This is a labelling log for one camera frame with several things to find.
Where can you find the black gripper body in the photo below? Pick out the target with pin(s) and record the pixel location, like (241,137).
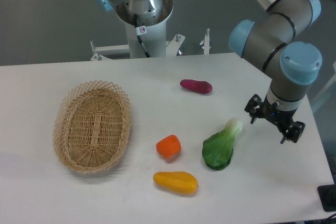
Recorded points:
(281,119)

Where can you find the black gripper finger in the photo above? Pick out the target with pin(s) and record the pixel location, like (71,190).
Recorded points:
(254,108)
(291,131)

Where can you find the purple sweet potato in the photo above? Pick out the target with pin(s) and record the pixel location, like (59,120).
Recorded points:
(202,87)

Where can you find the silver blue-capped robot arm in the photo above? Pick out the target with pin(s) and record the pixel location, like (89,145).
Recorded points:
(270,46)

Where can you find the green bok choy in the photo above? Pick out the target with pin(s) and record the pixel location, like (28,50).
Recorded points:
(217,150)

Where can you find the black device at table edge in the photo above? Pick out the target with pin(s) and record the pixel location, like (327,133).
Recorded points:
(327,197)

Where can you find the orange carrot piece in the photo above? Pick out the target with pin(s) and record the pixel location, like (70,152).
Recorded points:
(168,146)

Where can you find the yellow mango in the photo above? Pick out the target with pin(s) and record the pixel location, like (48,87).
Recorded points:
(178,182)

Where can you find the woven wicker basket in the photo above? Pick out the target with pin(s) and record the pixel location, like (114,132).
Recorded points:
(92,127)

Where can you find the white metal base frame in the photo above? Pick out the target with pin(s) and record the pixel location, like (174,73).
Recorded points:
(173,48)

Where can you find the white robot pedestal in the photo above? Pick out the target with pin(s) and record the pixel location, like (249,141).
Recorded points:
(145,25)

